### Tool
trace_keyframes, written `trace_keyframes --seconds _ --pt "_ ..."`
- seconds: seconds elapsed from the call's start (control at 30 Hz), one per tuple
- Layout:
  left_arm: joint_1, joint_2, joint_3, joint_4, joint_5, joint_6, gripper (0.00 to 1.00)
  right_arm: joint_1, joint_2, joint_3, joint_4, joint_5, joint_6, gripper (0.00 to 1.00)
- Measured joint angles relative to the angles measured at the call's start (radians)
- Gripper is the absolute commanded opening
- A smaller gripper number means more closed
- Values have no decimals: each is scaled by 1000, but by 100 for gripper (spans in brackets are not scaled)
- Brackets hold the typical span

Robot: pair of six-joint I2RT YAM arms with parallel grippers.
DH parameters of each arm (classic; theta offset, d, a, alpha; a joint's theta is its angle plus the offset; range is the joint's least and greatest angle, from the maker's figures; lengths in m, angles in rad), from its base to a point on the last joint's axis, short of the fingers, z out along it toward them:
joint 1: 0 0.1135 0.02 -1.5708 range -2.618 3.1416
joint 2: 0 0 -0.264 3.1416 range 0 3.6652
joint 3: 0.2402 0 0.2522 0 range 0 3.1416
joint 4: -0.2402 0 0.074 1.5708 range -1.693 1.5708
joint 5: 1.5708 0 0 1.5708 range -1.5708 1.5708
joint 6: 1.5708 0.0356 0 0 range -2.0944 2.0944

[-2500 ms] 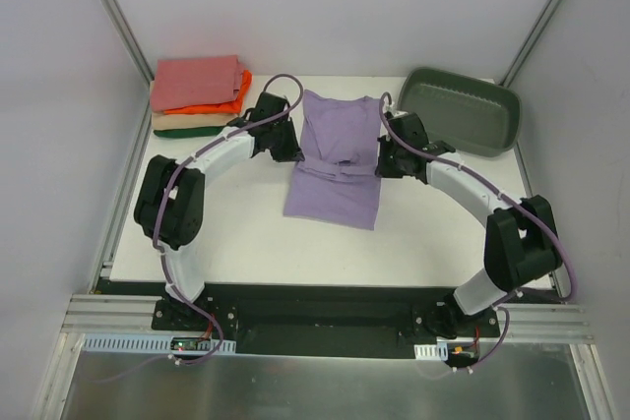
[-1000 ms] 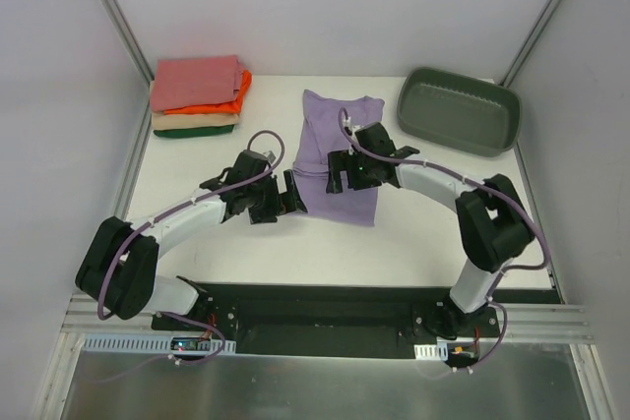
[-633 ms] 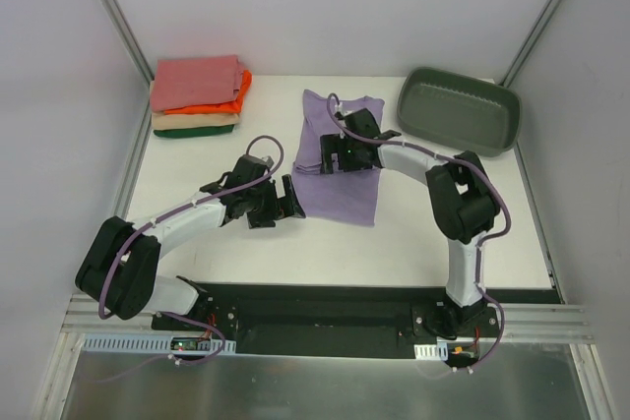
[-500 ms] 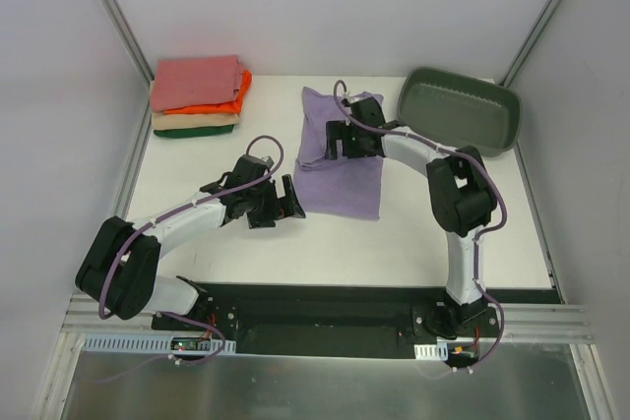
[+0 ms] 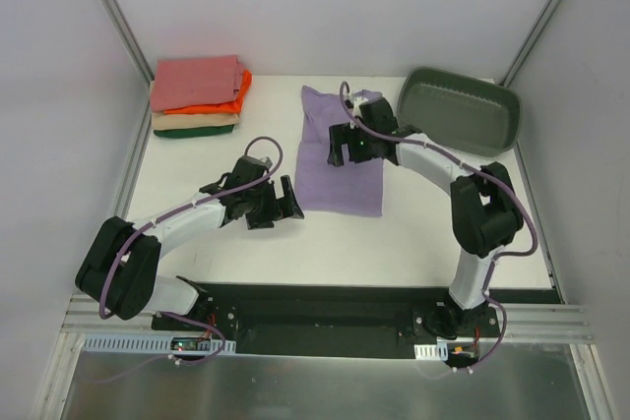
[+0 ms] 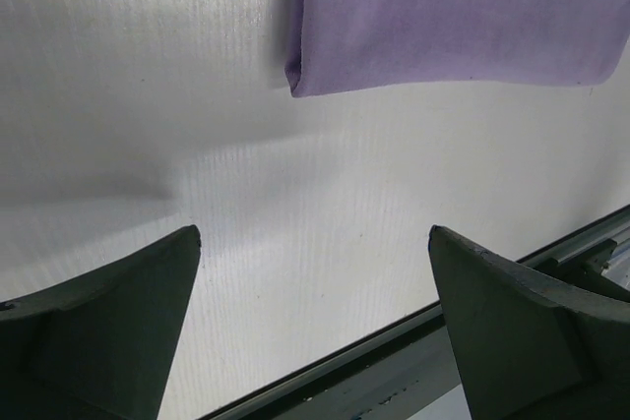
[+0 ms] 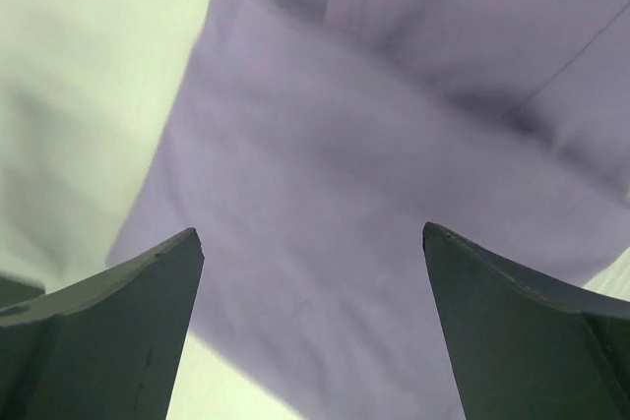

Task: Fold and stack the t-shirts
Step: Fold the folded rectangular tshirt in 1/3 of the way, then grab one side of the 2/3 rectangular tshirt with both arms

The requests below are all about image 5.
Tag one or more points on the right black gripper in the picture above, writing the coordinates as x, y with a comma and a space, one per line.
342, 146

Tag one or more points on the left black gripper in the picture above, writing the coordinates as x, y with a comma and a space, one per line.
271, 205

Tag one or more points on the purple t-shirt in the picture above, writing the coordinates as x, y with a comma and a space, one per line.
354, 188

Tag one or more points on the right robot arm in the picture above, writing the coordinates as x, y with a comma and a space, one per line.
485, 212

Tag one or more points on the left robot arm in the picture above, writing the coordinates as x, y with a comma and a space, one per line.
120, 270

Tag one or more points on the orange folded t-shirt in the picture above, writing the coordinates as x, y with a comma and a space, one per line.
229, 107

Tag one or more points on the grey plastic bin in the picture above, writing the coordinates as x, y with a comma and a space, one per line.
460, 112

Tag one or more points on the green folded t-shirt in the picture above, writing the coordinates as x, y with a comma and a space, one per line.
200, 132

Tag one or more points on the beige folded t-shirt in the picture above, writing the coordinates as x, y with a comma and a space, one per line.
162, 121

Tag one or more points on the pink folded t-shirt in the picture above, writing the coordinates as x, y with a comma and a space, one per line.
195, 81

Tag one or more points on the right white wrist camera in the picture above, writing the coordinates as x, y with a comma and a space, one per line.
353, 102

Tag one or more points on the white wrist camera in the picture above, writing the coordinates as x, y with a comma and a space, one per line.
353, 102
267, 162

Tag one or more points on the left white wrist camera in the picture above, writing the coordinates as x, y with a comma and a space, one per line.
267, 162

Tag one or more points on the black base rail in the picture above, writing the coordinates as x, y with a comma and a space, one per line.
321, 321

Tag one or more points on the right white cable duct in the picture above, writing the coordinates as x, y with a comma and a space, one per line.
431, 352

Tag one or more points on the white cable duct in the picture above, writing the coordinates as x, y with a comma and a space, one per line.
157, 344
431, 352

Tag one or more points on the left white cable duct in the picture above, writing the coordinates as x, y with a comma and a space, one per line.
157, 344

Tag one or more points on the left aluminium frame post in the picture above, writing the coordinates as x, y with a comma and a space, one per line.
129, 40

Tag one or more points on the aluminium frame post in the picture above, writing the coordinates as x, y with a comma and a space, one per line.
129, 40
527, 48

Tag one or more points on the right aluminium frame post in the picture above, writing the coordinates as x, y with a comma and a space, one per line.
527, 48

